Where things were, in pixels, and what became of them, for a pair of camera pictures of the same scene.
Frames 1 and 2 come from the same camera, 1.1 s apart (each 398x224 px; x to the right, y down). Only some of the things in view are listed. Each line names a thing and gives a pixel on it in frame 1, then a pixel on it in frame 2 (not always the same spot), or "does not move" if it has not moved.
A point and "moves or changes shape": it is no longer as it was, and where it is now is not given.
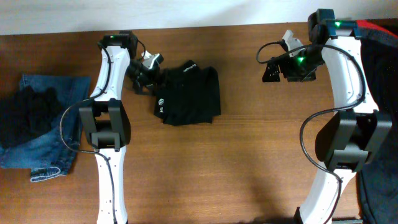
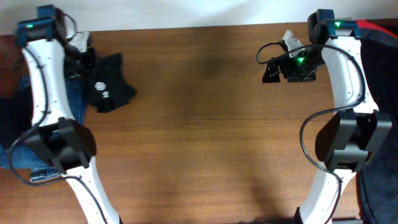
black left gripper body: [142, 75] to [79, 63]
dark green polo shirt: [188, 94] moves or changes shape
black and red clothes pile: [378, 183] does not move
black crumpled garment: [27, 112] does not move
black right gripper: [288, 72] does not move
